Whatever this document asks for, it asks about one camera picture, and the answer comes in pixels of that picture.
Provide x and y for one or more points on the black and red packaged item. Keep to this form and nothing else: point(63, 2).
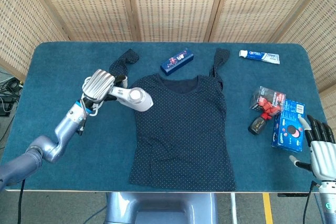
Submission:
point(265, 98)

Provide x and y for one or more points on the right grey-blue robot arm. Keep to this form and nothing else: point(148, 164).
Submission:
point(328, 203)

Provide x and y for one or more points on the blue Oreo cookie box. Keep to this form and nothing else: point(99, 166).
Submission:
point(284, 134)

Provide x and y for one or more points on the small black bottle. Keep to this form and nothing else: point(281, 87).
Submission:
point(257, 127)

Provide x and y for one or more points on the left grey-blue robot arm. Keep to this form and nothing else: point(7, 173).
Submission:
point(65, 127)

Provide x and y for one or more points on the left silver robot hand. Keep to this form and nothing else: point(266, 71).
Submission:
point(98, 85)

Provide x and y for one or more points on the white blue toothpaste tube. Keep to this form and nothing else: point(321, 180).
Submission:
point(258, 56)

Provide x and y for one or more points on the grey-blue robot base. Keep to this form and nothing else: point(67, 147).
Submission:
point(162, 208)

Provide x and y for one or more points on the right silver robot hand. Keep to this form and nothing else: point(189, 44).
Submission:
point(324, 158)

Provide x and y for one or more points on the black under-table bracket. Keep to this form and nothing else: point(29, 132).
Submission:
point(292, 194)

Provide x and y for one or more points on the dark blue toothpaste carton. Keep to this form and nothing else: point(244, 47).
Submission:
point(177, 61)

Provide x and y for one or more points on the white handheld steam iron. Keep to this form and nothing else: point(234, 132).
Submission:
point(136, 100)

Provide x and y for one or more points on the teal carpet table cover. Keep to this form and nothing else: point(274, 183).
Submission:
point(92, 161)

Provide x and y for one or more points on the navy polka dot shirt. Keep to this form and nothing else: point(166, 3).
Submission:
point(181, 134)

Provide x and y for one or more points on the white table leg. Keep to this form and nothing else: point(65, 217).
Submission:
point(233, 208)

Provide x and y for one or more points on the woven wooden folding screen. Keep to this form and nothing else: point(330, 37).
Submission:
point(173, 6)

